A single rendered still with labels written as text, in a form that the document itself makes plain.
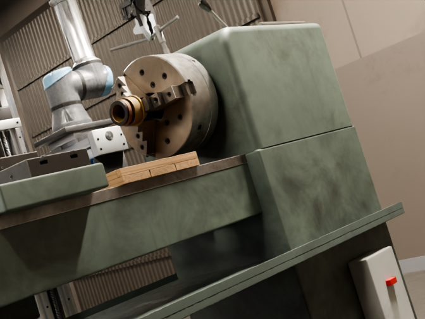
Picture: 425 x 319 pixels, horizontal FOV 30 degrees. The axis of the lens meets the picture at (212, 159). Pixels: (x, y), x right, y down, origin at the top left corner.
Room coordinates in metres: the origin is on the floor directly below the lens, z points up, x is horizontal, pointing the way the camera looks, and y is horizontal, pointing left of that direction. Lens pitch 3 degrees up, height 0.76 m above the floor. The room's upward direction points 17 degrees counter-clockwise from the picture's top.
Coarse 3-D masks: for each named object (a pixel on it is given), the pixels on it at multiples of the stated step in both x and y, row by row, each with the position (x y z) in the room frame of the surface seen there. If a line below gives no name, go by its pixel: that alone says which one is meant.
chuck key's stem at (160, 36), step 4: (156, 28) 2.60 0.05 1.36; (156, 32) 2.61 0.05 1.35; (160, 32) 2.60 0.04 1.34; (160, 36) 2.60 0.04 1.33; (160, 40) 2.60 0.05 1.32; (164, 40) 2.60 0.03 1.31; (164, 44) 2.60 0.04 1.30; (164, 48) 2.60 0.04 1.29; (164, 52) 2.61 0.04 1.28; (168, 52) 2.60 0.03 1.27
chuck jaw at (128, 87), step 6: (120, 78) 2.38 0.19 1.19; (126, 78) 2.40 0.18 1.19; (114, 84) 2.40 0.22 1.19; (120, 84) 2.39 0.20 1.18; (126, 84) 2.38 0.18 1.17; (132, 84) 2.39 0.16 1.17; (120, 90) 2.36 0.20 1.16; (126, 90) 2.35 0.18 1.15; (132, 90) 2.37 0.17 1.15; (138, 90) 2.38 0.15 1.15; (120, 96) 2.37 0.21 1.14; (126, 96) 2.32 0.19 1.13; (138, 96) 2.35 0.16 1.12; (144, 96) 2.37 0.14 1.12
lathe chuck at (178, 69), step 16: (144, 64) 2.36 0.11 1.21; (160, 64) 2.32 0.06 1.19; (176, 64) 2.31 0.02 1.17; (192, 64) 2.36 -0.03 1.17; (144, 80) 2.38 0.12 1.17; (160, 80) 2.34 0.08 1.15; (176, 80) 2.30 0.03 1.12; (192, 80) 2.31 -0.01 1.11; (192, 96) 2.28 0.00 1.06; (208, 96) 2.34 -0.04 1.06; (160, 112) 2.47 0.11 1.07; (176, 112) 2.32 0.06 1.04; (192, 112) 2.29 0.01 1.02; (208, 112) 2.34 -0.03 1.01; (160, 128) 2.37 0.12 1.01; (176, 128) 2.33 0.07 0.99; (192, 128) 2.31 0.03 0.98; (160, 144) 2.39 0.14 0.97; (176, 144) 2.35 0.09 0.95; (192, 144) 2.37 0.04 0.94
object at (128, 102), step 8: (128, 96) 2.31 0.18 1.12; (136, 96) 2.29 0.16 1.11; (112, 104) 2.27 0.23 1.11; (120, 104) 2.25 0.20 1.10; (128, 104) 2.26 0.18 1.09; (136, 104) 2.27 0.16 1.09; (112, 112) 2.28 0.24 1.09; (120, 112) 2.31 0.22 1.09; (128, 112) 2.25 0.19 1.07; (136, 112) 2.27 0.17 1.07; (144, 112) 2.29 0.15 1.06; (112, 120) 2.29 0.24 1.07; (120, 120) 2.29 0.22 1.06; (128, 120) 2.26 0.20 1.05; (136, 120) 2.28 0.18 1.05
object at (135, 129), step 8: (144, 120) 2.35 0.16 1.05; (152, 120) 2.36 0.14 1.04; (128, 128) 2.34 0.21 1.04; (136, 128) 2.32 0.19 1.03; (144, 128) 2.34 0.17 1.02; (152, 128) 2.37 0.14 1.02; (136, 136) 2.36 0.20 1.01; (144, 136) 2.35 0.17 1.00; (152, 136) 2.38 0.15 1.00; (144, 144) 2.37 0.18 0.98; (152, 144) 2.39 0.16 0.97; (144, 152) 2.38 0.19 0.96; (152, 152) 2.39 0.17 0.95
